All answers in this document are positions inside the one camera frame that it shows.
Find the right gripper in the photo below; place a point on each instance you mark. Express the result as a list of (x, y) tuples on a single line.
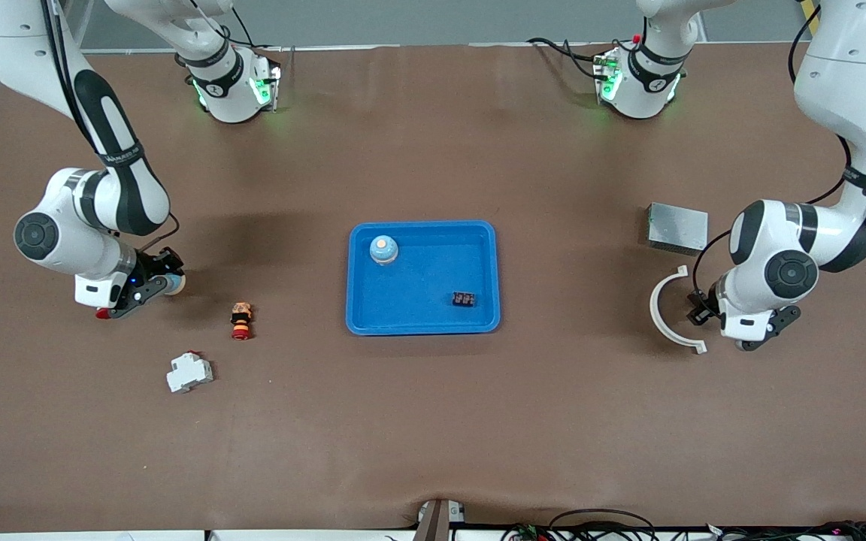
[(153, 265)]

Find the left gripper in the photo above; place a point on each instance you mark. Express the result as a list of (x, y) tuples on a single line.
[(700, 306)]

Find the light blue dome bell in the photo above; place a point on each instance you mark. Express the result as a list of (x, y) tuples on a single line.
[(383, 252), (177, 285)]

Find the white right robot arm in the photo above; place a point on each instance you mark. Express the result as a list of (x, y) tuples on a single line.
[(65, 248)]

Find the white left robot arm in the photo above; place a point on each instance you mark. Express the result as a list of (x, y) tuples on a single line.
[(846, 98)]

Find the red mushroom button dark body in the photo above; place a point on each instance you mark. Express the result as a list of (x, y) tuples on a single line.
[(102, 314)]

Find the white circuit breaker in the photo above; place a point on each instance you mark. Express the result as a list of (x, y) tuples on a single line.
[(189, 373)]

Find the grey metal box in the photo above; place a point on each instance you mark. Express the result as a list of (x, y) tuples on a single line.
[(677, 228)]

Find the green lit base connector plate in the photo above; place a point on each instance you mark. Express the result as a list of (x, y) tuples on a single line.
[(271, 86), (606, 75)]

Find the blue plastic tray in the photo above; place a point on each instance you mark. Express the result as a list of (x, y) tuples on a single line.
[(425, 308)]

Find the red button switch orange body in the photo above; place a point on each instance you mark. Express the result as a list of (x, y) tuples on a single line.
[(241, 319)]

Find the white curved plastic bracket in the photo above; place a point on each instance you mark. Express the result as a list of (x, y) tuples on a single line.
[(653, 309)]

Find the metal bracket at table edge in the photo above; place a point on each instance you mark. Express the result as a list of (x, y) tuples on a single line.
[(433, 522)]

